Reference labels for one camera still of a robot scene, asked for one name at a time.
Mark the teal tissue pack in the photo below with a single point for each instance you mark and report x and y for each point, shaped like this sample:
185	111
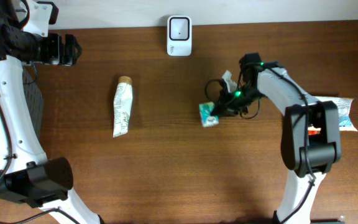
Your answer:
207	120

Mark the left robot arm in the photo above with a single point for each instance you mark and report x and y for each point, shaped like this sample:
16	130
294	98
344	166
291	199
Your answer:
26	175

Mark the yellow snack packet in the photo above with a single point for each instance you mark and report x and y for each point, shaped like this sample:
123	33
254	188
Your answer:
344	109

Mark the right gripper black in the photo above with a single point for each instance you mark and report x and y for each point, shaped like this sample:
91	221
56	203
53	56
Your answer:
225	106

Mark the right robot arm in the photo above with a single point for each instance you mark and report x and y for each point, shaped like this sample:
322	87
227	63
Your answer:
311	140

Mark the white barcode scanner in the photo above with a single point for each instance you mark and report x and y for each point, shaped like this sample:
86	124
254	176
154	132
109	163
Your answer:
179	36

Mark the red coffee stick sachet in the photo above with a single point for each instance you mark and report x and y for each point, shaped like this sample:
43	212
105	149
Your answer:
313	130

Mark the grey plastic mesh basket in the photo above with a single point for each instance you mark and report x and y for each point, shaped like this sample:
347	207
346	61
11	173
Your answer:
25	144

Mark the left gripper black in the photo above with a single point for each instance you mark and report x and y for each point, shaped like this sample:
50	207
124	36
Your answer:
60	49

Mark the white tube with tan cap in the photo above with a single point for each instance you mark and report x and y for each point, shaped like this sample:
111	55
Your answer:
122	105

